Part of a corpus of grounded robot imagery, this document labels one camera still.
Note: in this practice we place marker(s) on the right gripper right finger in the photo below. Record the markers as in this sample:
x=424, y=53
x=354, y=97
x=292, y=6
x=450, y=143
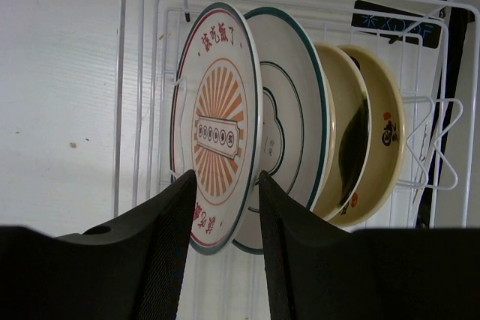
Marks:
x=315, y=270

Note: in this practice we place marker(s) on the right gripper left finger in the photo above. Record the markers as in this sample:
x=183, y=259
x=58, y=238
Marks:
x=131, y=267

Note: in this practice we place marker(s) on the white green-rimmed plate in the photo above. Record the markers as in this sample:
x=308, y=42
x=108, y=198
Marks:
x=296, y=125

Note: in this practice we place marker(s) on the orange sunburst plate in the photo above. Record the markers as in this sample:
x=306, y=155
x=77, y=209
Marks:
x=216, y=122

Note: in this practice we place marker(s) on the cream plate with dark mark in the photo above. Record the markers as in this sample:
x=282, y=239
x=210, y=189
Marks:
x=352, y=108

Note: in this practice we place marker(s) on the cream plate with red seal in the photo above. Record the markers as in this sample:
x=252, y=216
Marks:
x=388, y=140

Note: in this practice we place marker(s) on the black label sticker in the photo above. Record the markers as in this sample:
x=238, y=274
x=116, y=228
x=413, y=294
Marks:
x=364, y=17

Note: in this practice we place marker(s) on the white wire dish rack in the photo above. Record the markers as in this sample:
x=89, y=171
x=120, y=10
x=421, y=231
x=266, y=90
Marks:
x=440, y=127

